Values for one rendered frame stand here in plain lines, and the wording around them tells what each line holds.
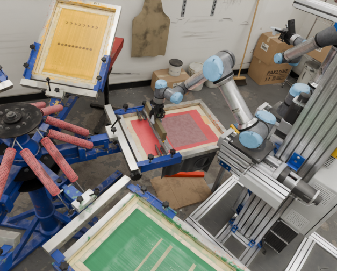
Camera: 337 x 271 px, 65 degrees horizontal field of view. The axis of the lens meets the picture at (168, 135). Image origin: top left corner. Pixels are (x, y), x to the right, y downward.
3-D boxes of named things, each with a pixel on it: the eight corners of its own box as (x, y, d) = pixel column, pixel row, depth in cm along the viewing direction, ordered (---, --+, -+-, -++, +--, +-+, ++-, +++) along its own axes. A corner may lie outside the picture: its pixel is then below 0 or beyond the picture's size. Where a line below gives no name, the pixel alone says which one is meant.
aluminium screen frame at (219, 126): (200, 102, 242) (200, 99, 239) (235, 146, 205) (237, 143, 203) (115, 116, 212) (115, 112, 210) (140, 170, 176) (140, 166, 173)
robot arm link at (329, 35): (336, 40, 146) (273, 68, 192) (350, 40, 149) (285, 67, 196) (332, 20, 146) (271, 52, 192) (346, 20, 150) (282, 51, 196)
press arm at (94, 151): (191, 132, 224) (192, 127, 220) (194, 137, 220) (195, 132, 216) (30, 166, 177) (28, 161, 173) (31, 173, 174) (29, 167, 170)
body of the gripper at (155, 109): (154, 120, 181) (156, 106, 173) (150, 113, 186) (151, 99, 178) (164, 119, 184) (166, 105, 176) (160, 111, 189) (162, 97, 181)
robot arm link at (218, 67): (273, 135, 146) (227, 46, 136) (263, 149, 136) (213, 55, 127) (254, 139, 155) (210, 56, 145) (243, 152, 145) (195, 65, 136)
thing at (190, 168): (205, 162, 233) (214, 136, 211) (209, 170, 228) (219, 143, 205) (156, 175, 216) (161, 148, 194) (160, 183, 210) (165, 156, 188)
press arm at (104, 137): (114, 136, 190) (114, 131, 187) (116, 142, 186) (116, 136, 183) (90, 141, 184) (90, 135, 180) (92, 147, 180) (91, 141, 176)
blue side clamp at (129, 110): (150, 110, 225) (151, 104, 220) (152, 114, 222) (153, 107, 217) (116, 116, 214) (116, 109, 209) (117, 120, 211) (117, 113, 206)
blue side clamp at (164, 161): (178, 157, 190) (179, 150, 186) (180, 162, 187) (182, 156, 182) (138, 167, 179) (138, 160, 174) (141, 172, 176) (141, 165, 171)
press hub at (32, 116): (71, 206, 254) (45, 88, 162) (79, 243, 229) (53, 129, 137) (26, 218, 239) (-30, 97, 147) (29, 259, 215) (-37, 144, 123)
